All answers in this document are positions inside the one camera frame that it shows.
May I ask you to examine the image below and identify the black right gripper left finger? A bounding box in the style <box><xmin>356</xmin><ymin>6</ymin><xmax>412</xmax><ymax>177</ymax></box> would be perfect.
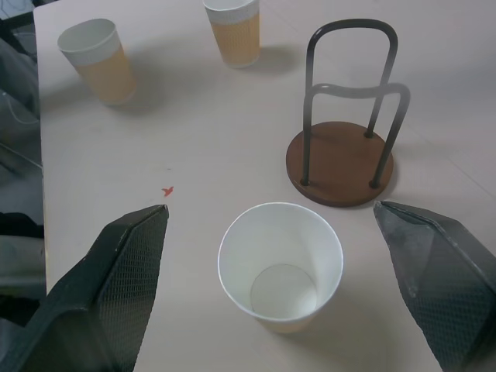
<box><xmin>0</xmin><ymin>204</ymin><xmax>170</xmax><ymax>372</ymax></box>

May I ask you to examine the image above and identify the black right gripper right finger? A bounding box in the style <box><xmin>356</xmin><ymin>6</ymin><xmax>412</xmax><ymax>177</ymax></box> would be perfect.
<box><xmin>373</xmin><ymin>200</ymin><xmax>496</xmax><ymax>372</ymax></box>

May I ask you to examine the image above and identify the tan and white paper cup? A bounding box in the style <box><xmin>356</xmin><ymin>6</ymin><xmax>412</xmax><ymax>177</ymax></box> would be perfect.
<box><xmin>202</xmin><ymin>0</ymin><xmax>261</xmax><ymax>70</ymax></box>
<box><xmin>217</xmin><ymin>201</ymin><xmax>345</xmax><ymax>335</ymax></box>
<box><xmin>57</xmin><ymin>18</ymin><xmax>137</xmax><ymax>108</ymax></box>

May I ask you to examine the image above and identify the wire cup rack wooden base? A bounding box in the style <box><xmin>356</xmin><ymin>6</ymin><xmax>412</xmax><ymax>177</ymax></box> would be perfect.
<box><xmin>285</xmin><ymin>18</ymin><xmax>412</xmax><ymax>208</ymax></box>

